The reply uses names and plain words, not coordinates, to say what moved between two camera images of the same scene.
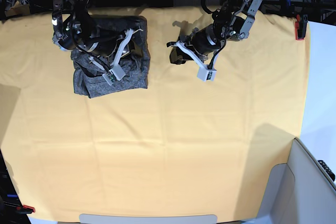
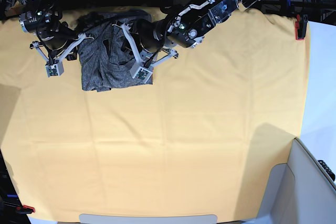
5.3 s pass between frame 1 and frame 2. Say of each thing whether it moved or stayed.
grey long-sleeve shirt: moved
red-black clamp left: stayed
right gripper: moved
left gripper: moved
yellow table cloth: stayed
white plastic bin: stayed
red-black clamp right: stayed
